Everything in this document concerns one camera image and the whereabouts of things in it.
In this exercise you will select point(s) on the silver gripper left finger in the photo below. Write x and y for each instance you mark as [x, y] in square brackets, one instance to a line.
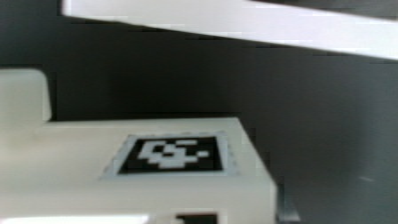
[198, 218]

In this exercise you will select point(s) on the white drawer tray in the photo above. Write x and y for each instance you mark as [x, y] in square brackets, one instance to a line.
[124, 172]

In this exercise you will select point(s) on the white U-shaped border frame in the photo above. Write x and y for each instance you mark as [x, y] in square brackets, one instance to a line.
[255, 21]

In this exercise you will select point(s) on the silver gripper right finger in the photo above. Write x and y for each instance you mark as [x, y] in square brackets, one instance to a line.
[289, 216]

